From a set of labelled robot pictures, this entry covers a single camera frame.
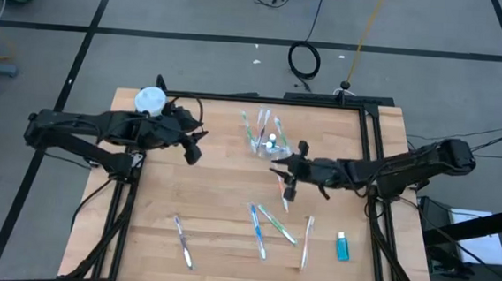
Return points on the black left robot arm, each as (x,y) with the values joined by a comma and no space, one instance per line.
(70,123)

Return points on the teal green toothbrush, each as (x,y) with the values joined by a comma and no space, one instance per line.
(277,224)

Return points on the clear acrylic organizer box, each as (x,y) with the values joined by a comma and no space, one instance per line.
(283,154)

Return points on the white green wipes canister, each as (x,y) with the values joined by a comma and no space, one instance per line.
(149,100)

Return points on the black metal table frame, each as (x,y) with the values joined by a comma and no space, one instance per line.
(227,97)

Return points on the white box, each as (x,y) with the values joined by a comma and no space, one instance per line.
(487,252)

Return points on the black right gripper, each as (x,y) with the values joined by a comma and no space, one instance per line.
(319,172)

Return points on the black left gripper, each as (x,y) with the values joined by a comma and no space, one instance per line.
(163,130)

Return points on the black metal stand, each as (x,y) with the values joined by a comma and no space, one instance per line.
(471,227)

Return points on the purple toothbrush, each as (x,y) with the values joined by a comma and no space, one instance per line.
(183,242)

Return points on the blue toothbrush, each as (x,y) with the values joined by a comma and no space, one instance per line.
(257,229)

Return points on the green white toothbrush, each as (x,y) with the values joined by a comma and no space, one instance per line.
(280,131)
(248,129)

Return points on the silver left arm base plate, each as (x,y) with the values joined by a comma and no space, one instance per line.
(138,160)

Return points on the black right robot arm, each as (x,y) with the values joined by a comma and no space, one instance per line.
(409,165)

